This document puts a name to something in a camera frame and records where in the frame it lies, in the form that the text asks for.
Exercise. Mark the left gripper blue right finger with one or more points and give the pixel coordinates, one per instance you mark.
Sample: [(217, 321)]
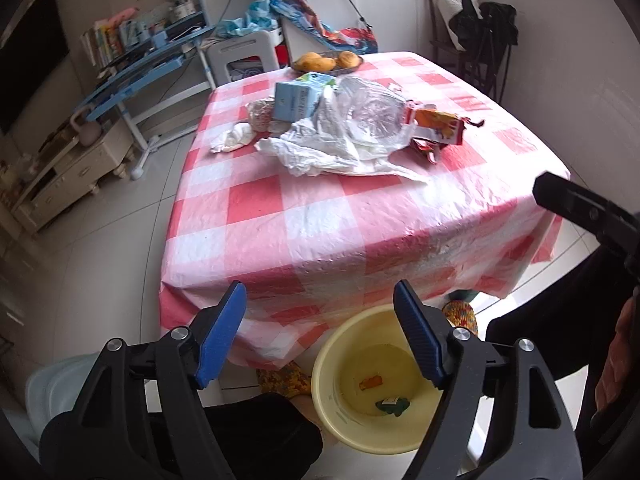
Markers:
[(426, 330)]

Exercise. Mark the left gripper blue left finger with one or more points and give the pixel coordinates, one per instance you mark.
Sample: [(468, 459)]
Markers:
[(215, 329)]

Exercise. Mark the red orange snack bag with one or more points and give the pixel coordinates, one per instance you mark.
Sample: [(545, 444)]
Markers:
[(432, 130)]

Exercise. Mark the white plastic bag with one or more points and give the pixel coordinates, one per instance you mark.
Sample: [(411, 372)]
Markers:
[(316, 144)]

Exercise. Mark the clear plastic bag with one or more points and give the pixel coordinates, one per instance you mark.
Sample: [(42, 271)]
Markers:
[(371, 114)]

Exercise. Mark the blue milk carton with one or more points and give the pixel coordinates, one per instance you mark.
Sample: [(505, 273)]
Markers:
[(298, 98)]

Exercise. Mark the orange peel piece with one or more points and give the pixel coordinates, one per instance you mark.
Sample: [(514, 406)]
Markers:
[(371, 382)]

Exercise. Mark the white paper bag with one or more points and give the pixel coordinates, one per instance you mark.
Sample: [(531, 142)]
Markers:
[(259, 115)]

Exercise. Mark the person's right hand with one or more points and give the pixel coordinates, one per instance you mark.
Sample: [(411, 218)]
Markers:
[(618, 362)]

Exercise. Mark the colourful slipper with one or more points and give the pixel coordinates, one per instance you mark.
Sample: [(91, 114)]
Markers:
[(460, 313)]

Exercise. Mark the yellow plastic basin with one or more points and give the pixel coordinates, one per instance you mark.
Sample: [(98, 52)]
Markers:
[(388, 420)]

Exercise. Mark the pink white checkered tablecloth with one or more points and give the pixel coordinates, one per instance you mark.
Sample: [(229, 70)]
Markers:
[(313, 251)]

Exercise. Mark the small white crumpled tissue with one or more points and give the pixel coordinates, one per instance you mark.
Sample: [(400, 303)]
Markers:
[(240, 135)]

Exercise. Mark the grey green stool seat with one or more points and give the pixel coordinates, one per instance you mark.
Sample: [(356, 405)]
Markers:
[(53, 390)]

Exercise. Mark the white TV cabinet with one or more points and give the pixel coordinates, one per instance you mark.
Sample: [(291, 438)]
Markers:
[(71, 174)]

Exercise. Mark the wooden chair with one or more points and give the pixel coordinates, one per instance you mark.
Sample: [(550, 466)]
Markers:
[(443, 51)]

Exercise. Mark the blue white study desk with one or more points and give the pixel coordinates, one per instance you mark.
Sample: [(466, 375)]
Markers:
[(185, 43)]

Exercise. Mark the left yellow mango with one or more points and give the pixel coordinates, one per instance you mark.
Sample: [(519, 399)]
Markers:
[(314, 62)]

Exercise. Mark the yellow mango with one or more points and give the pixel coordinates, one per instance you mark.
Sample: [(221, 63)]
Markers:
[(347, 60), (314, 62)]

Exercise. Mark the dark fruit plate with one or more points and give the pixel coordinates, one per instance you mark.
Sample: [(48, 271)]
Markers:
[(336, 71)]

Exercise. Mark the white plastic stool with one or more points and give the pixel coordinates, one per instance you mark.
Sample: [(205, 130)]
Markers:
[(261, 45)]

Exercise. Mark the right yellow mango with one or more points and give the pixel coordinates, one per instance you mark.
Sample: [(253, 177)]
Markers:
[(347, 60)]

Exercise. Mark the white sack on chair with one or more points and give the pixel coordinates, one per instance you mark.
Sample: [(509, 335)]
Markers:
[(448, 9)]

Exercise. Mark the light blue plastic bag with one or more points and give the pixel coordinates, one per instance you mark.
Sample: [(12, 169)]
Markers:
[(258, 16)]

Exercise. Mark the row of books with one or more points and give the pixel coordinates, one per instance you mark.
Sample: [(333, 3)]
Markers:
[(106, 41)]

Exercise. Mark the colourful hanging bag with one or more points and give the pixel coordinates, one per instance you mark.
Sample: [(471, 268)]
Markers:
[(360, 40)]

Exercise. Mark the black wall television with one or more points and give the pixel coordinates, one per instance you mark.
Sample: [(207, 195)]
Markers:
[(34, 48)]

